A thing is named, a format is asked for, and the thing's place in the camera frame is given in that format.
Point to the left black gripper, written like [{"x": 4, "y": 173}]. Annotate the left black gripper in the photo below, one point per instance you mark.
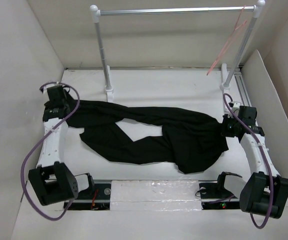
[{"x": 70, "y": 101}]

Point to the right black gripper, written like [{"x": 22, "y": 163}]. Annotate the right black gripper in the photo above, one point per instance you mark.
[{"x": 224, "y": 131}]

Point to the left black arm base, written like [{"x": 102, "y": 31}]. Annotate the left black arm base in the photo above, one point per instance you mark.
[{"x": 102, "y": 201}]

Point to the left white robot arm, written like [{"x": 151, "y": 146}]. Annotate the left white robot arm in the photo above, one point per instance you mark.
[{"x": 52, "y": 181}]

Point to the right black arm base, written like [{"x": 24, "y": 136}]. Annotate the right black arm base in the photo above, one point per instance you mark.
[{"x": 213, "y": 197}]

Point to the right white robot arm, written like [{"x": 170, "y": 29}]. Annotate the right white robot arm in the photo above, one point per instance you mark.
[{"x": 266, "y": 191}]

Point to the white and silver clothes rack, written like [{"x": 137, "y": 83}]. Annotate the white and silver clothes rack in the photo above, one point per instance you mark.
[{"x": 155, "y": 38}]

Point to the white foam block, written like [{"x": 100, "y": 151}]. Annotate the white foam block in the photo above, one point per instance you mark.
[{"x": 155, "y": 196}]

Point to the orange zip tie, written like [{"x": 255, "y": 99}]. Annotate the orange zip tie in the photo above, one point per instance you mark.
[{"x": 94, "y": 198}]

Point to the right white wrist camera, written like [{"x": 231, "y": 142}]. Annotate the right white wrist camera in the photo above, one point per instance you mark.
[{"x": 235, "y": 105}]

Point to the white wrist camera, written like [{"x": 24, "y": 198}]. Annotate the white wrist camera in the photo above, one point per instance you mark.
[
  {"x": 51, "y": 84},
  {"x": 235, "y": 105}
]

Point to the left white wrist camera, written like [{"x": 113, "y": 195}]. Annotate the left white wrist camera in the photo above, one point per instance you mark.
[{"x": 51, "y": 84}]

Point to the aluminium rail right side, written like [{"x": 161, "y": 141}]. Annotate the aluminium rail right side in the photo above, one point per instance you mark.
[{"x": 241, "y": 85}]

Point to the pink wire hanger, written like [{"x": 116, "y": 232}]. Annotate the pink wire hanger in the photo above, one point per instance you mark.
[{"x": 234, "y": 34}]

